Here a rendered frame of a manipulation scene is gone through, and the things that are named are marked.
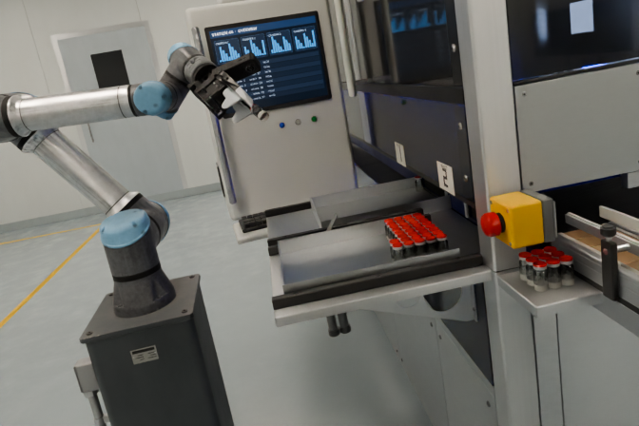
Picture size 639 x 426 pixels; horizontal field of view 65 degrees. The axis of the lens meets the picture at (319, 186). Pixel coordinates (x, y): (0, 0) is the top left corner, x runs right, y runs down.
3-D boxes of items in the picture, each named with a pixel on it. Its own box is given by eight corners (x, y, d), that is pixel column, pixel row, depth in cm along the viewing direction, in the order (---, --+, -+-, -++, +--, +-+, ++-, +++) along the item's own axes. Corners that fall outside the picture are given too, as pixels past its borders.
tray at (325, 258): (418, 225, 121) (416, 212, 120) (461, 265, 96) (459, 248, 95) (280, 254, 118) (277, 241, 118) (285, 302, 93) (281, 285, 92)
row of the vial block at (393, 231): (395, 236, 116) (392, 217, 115) (418, 264, 99) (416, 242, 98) (385, 238, 116) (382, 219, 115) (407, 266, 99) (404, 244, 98)
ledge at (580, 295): (570, 268, 91) (570, 259, 91) (620, 299, 78) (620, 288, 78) (497, 284, 90) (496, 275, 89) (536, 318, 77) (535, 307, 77)
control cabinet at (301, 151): (345, 183, 211) (313, -13, 193) (360, 192, 192) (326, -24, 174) (226, 211, 200) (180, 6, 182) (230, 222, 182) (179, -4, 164)
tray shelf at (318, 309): (415, 189, 160) (414, 183, 160) (532, 271, 92) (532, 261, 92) (266, 219, 156) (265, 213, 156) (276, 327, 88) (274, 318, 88)
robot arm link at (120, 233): (103, 280, 119) (87, 227, 116) (121, 260, 132) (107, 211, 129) (153, 271, 119) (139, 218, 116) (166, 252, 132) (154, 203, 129)
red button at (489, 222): (500, 229, 84) (498, 206, 83) (512, 237, 80) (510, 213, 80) (478, 234, 84) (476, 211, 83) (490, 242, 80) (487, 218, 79)
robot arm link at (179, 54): (182, 75, 135) (199, 48, 134) (200, 91, 128) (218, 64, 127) (158, 62, 129) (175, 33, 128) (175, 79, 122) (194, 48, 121)
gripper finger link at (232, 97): (236, 122, 107) (218, 106, 114) (257, 104, 108) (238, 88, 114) (228, 111, 105) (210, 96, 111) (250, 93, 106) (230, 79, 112)
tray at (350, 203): (419, 186, 155) (417, 176, 154) (451, 208, 130) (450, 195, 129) (311, 208, 152) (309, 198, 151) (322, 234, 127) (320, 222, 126)
